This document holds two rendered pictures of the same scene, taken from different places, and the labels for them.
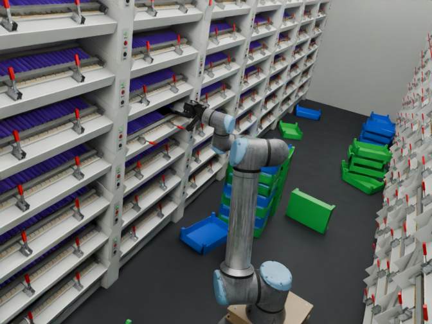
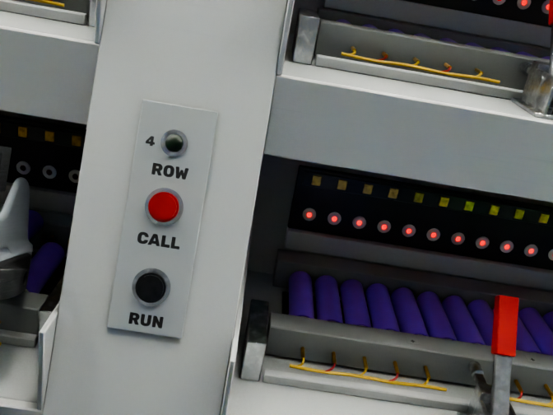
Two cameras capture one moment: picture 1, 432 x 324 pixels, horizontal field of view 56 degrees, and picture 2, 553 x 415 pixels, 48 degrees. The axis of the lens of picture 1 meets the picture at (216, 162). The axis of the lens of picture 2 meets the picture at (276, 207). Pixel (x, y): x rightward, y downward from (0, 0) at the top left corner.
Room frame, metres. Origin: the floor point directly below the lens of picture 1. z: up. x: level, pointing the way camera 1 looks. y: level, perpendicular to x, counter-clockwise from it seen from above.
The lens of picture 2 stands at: (2.14, -0.15, 0.86)
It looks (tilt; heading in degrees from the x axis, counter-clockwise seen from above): 1 degrees down; 66
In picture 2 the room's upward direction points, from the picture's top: 9 degrees clockwise
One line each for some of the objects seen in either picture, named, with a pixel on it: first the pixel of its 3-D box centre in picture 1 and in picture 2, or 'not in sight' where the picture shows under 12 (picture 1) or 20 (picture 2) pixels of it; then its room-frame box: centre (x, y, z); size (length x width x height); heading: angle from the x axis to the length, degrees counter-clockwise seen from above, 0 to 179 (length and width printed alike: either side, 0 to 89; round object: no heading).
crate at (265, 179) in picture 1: (254, 166); not in sight; (2.30, -0.25, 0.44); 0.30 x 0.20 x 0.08; 73
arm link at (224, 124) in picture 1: (222, 122); not in sight; (2.02, 0.00, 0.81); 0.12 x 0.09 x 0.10; 69
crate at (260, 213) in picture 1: (247, 198); not in sight; (2.30, -0.25, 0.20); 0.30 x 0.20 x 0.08; 73
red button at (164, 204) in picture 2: not in sight; (164, 207); (2.21, 0.17, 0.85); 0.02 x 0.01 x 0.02; 159
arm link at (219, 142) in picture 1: (222, 141); not in sight; (2.03, -0.01, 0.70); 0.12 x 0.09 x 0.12; 104
